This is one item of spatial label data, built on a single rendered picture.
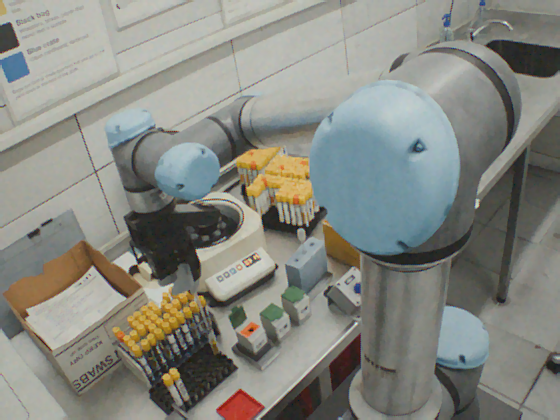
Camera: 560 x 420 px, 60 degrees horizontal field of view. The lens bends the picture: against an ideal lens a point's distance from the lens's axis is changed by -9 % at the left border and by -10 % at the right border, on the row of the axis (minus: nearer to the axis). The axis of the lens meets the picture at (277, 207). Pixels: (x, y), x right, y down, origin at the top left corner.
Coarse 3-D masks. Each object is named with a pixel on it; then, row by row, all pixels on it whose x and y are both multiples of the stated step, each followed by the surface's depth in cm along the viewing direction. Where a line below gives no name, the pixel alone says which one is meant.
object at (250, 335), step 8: (248, 320) 107; (240, 328) 106; (248, 328) 105; (256, 328) 105; (240, 336) 105; (248, 336) 103; (256, 336) 104; (264, 336) 106; (240, 344) 107; (248, 344) 104; (256, 344) 104
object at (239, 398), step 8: (240, 392) 101; (232, 400) 100; (240, 400) 100; (248, 400) 99; (256, 400) 98; (216, 408) 98; (224, 408) 98; (232, 408) 98; (240, 408) 98; (248, 408) 98; (256, 408) 98; (224, 416) 96; (232, 416) 97; (240, 416) 96; (248, 416) 96
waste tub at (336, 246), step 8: (328, 224) 128; (328, 232) 127; (328, 240) 128; (336, 240) 126; (344, 240) 124; (328, 248) 130; (336, 248) 127; (344, 248) 125; (352, 248) 123; (336, 256) 129; (344, 256) 127; (352, 256) 124; (352, 264) 126
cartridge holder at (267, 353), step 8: (264, 344) 106; (240, 352) 108; (248, 352) 106; (256, 352) 105; (264, 352) 107; (272, 352) 107; (248, 360) 107; (256, 360) 105; (264, 360) 106; (272, 360) 107; (264, 368) 105
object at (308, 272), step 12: (312, 240) 121; (300, 252) 119; (312, 252) 118; (324, 252) 122; (288, 264) 116; (300, 264) 115; (312, 264) 119; (324, 264) 123; (288, 276) 118; (300, 276) 116; (312, 276) 120; (324, 276) 124; (300, 288) 118; (312, 288) 122
